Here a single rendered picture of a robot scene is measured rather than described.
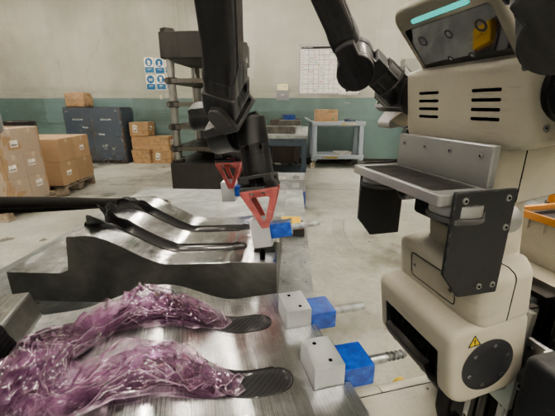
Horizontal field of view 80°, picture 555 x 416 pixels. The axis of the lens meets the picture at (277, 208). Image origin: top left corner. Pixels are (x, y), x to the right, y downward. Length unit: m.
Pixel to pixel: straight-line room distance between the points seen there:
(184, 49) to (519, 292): 4.38
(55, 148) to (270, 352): 4.82
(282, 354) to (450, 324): 0.32
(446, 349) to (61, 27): 8.56
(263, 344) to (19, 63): 9.02
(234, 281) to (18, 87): 8.89
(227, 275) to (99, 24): 7.85
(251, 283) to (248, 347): 0.17
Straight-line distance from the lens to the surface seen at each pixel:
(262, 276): 0.60
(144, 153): 7.44
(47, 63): 8.89
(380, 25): 7.25
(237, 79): 0.55
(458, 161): 0.59
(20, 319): 0.55
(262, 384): 0.43
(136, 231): 0.72
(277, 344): 0.47
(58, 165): 5.16
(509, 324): 0.71
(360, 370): 0.43
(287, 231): 0.62
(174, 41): 4.71
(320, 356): 0.41
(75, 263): 0.71
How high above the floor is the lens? 1.15
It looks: 17 degrees down
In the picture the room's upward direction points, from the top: straight up
